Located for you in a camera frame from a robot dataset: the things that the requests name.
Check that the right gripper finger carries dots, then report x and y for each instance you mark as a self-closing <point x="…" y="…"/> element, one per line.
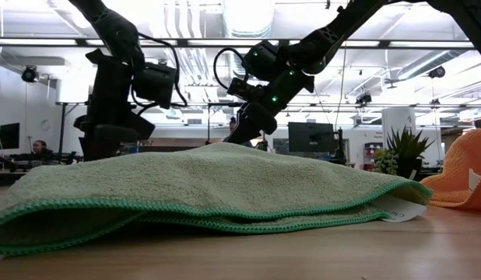
<point x="260" y="120"/>
<point x="238" y="124"/>

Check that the sage green teal-edged towel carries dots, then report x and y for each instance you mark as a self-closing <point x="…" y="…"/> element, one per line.
<point x="225" y="183"/>

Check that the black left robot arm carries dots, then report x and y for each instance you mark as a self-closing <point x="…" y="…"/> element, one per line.
<point x="116" y="31"/>

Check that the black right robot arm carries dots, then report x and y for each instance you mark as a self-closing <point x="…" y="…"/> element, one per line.
<point x="330" y="37"/>

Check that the orange microfiber towel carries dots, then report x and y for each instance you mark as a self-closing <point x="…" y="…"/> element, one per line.
<point x="462" y="171"/>

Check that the person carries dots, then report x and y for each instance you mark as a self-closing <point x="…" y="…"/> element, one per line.
<point x="40" y="148"/>
<point x="232" y="123"/>

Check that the black computer monitor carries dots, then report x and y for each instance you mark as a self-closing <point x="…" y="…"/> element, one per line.
<point x="310" y="137"/>
<point x="9" y="136"/>

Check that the black ceiling-mounted device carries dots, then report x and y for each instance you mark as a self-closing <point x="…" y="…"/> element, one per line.
<point x="364" y="98"/>
<point x="437" y="72"/>
<point x="29" y="74"/>

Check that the red and white shelf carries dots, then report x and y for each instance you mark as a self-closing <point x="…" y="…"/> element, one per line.
<point x="371" y="155"/>

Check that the pale trailing succulent sprig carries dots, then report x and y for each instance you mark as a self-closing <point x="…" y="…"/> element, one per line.
<point x="385" y="161"/>

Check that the spiky potted green plant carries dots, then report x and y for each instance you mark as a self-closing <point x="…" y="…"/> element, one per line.
<point x="408" y="145"/>

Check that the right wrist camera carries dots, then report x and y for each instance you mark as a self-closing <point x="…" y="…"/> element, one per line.
<point x="244" y="90"/>

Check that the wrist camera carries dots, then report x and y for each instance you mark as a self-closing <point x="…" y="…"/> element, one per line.
<point x="155" y="85"/>
<point x="244" y="90"/>

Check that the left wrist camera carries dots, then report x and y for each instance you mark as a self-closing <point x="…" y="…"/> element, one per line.
<point x="155" y="85"/>

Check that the round wall clock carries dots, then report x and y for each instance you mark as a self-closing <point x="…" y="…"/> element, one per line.
<point x="45" y="125"/>

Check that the black aluminium rig frame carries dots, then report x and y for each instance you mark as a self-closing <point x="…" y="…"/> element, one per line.
<point x="205" y="43"/>

